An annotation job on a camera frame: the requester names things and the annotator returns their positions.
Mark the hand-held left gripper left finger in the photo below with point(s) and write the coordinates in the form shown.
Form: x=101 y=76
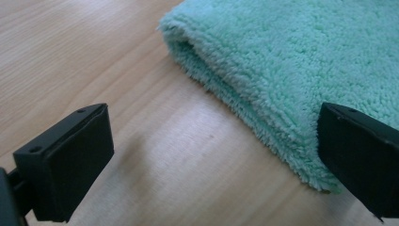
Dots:
x=69 y=166

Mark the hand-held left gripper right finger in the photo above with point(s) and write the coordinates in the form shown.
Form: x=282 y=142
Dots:
x=360 y=163

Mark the mint green microfibre cloth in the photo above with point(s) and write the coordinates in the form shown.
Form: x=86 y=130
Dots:
x=298 y=69

